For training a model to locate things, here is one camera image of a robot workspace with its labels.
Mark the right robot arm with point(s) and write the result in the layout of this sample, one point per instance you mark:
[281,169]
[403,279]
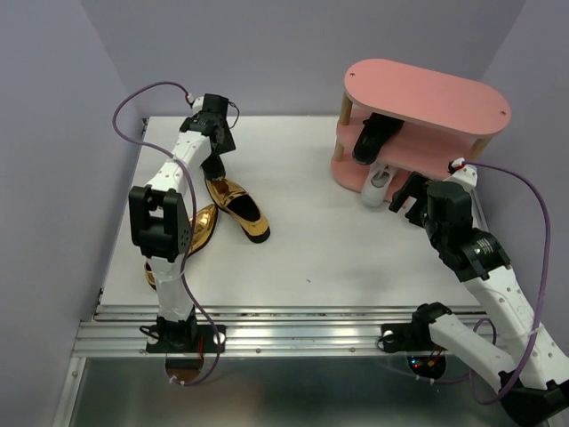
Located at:
[530,374]

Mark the gold shoe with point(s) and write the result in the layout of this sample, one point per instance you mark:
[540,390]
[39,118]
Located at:
[235,201]
[206,220]

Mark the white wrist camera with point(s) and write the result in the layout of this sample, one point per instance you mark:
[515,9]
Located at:
[462,173]
[197,104]

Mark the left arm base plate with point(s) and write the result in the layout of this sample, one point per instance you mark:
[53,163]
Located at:
[203,341]

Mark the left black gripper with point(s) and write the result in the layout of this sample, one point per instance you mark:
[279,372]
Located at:
[227,144]

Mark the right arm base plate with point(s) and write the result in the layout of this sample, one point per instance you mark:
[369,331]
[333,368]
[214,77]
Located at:
[398,337]

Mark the pink three-tier shoe shelf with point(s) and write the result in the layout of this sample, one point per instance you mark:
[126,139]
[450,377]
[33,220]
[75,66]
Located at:
[444,117]

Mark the aluminium mounting rail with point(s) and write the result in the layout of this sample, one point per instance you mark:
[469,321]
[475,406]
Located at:
[113,331]

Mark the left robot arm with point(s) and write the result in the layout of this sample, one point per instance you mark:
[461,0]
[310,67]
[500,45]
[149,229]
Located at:
[162,228]

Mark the white sneaker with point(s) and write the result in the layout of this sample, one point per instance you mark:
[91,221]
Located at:
[377,184]

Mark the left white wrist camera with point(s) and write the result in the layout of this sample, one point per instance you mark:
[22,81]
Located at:
[197,104]

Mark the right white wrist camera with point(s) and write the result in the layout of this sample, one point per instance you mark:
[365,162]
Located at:
[462,173]

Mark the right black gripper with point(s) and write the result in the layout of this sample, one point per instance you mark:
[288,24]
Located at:
[413,187]

